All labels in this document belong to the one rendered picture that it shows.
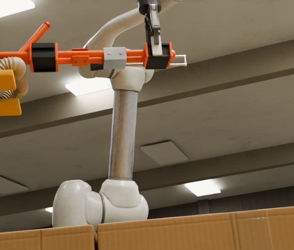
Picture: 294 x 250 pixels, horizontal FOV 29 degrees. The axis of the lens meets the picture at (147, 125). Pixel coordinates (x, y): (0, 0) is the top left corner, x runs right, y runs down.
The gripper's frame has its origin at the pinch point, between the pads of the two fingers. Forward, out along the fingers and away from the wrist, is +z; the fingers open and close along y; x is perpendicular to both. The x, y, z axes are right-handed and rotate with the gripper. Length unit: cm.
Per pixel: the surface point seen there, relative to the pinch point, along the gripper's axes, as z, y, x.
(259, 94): -272, -650, 273
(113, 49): -0.2, 3.7, -13.3
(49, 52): 0.7, 4.9, -32.7
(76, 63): 1.9, -0.7, -24.6
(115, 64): 3.3, 0.6, -12.6
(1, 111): 13, -9, -48
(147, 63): 2.9, 0.0, -2.7
